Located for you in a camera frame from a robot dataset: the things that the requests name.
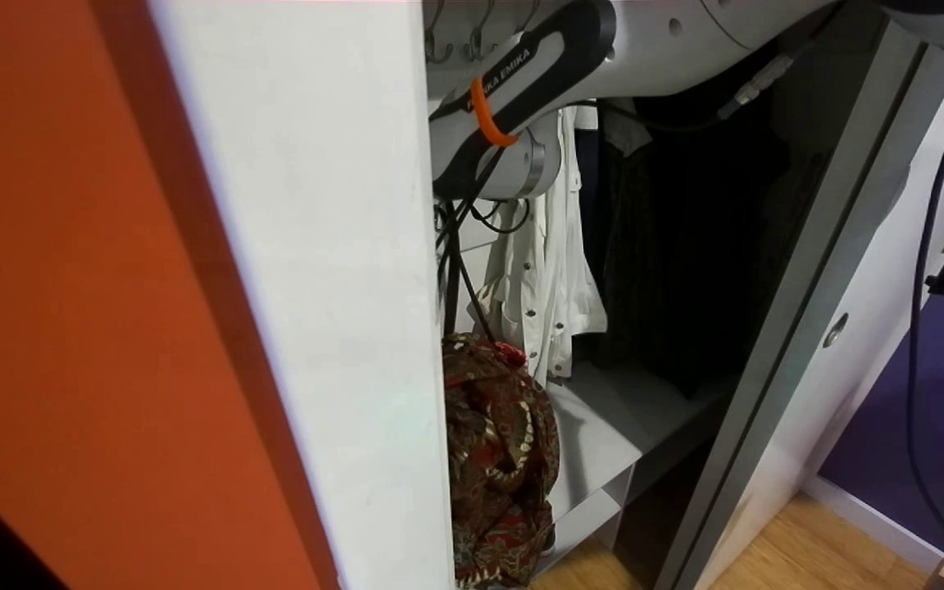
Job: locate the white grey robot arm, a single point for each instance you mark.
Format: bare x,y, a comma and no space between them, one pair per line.
498,69

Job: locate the white hanging jacket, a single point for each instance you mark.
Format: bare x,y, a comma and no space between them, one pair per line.
537,279

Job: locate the patterned brown red scarf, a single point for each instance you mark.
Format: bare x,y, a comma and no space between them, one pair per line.
502,464

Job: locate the white lower bench shelf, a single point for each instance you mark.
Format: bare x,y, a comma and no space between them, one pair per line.
620,434

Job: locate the black hanging coat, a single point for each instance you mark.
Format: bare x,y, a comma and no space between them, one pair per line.
693,218

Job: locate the grey closet door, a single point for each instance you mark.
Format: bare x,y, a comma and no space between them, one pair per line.
833,315

